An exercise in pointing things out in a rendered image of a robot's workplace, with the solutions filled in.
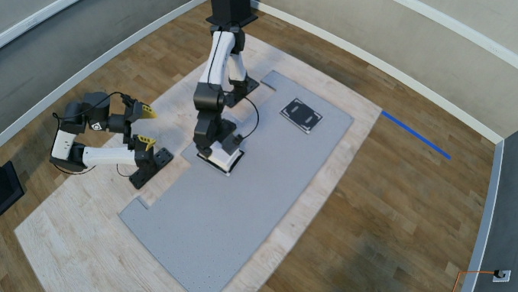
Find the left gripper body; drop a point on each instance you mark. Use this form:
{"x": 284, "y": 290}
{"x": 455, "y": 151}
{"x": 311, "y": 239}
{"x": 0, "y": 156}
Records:
{"x": 231, "y": 126}

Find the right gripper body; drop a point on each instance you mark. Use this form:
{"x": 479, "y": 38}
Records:
{"x": 116, "y": 126}

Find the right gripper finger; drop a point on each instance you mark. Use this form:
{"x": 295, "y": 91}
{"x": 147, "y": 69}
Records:
{"x": 150, "y": 141}
{"x": 148, "y": 112}

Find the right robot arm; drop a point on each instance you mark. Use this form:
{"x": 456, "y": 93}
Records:
{"x": 81, "y": 157}

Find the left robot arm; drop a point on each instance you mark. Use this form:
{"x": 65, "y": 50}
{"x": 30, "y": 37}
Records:
{"x": 207, "y": 100}

